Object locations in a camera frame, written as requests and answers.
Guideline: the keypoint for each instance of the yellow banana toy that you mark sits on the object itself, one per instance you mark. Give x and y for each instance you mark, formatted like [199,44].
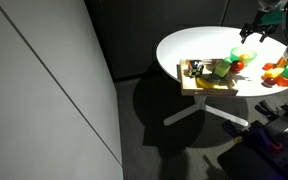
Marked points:
[205,84]

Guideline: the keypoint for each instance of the green plastic bowl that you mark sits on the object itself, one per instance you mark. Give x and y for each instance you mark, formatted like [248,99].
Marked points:
[237,51]

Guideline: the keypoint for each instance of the light green cube block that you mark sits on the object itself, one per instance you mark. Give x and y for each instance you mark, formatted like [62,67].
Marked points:
[222,69]

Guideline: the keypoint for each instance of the orange block front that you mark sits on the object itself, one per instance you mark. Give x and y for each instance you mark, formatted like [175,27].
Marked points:
[281,81]

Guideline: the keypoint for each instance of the yellow lemon toy rear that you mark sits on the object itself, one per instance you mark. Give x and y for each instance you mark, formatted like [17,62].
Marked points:
[272,73]

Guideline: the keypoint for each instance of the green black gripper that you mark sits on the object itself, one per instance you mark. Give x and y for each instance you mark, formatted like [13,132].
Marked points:
[264,30]

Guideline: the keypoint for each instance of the red apple toy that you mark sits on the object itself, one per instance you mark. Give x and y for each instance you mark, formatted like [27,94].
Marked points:
[237,66]

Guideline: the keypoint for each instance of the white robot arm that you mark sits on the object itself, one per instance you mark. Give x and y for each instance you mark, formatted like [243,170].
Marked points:
[270,15]

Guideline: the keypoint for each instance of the dark maroon plum toy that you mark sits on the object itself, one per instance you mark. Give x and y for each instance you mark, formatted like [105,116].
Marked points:
[269,82]

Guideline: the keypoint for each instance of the black white letter cube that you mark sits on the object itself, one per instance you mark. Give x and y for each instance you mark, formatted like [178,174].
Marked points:
[195,68]

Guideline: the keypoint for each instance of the purple orange clamp front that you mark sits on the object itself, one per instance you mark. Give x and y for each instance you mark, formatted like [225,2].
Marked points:
[256,136]

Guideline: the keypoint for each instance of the wooden tray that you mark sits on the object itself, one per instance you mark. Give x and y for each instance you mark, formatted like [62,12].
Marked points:
[190,87]

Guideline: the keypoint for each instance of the white table pedestal base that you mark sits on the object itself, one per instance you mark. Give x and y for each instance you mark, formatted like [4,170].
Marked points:
[200,105]

